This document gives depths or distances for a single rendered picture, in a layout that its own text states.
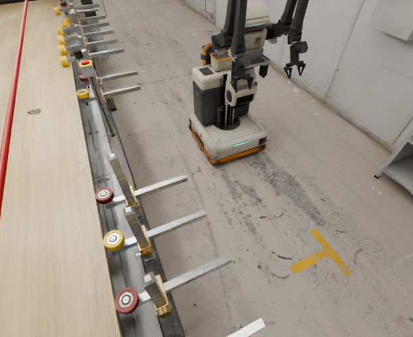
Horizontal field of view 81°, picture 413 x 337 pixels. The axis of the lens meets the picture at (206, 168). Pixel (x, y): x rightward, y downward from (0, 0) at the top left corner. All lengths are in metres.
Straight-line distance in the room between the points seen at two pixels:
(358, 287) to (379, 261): 0.29
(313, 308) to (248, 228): 0.70
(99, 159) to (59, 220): 0.71
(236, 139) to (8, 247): 1.84
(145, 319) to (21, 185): 0.87
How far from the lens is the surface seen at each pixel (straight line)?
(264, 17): 1.90
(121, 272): 1.36
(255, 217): 2.17
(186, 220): 1.16
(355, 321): 2.10
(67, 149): 1.58
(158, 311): 1.02
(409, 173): 2.91
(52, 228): 1.26
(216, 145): 2.30
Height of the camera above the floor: 1.84
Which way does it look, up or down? 48 degrees down
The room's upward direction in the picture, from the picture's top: 1 degrees counter-clockwise
